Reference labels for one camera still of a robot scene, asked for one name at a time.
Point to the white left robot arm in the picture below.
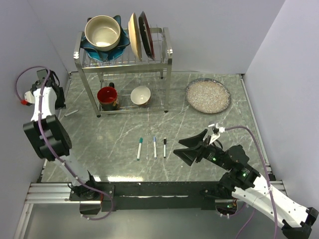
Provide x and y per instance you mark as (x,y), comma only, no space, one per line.
(49,138)

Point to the steel dish rack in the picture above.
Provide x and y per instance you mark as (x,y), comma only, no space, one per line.
(128,72)

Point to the large beige bowl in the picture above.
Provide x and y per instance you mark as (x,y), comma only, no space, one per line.
(103,32)

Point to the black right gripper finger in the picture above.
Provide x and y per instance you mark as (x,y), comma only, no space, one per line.
(188,155)
(196,141)

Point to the thin white pen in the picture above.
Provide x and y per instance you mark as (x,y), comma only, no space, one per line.
(164,147)

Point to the speckled brown plate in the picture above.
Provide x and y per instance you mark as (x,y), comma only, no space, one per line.
(207,96)

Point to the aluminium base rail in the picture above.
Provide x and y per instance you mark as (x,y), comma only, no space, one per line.
(43,193)

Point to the red and black mug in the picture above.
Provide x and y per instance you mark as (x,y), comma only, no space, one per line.
(108,98)

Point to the white marker with purple tip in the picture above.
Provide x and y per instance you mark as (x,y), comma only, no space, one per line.
(155,147)

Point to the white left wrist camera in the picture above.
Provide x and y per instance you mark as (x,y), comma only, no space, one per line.
(29,98)

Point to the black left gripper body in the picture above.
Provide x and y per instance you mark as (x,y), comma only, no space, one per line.
(59,103)

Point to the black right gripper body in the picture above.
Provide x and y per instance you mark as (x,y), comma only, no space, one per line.
(211,152)

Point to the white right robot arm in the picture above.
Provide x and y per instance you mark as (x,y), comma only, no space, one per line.
(244,182)

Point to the small pen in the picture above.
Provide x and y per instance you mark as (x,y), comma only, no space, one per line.
(139,148)

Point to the blue flower-shaped dish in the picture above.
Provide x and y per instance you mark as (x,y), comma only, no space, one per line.
(107,55)

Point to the cream upright plate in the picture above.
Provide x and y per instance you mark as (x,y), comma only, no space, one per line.
(134,36)

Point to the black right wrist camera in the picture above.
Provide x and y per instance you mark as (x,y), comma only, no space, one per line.
(214,132)

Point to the white ceramic bowl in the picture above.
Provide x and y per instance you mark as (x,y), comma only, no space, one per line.
(140,95)

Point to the dark red upright plate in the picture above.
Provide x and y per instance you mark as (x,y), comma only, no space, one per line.
(146,35)

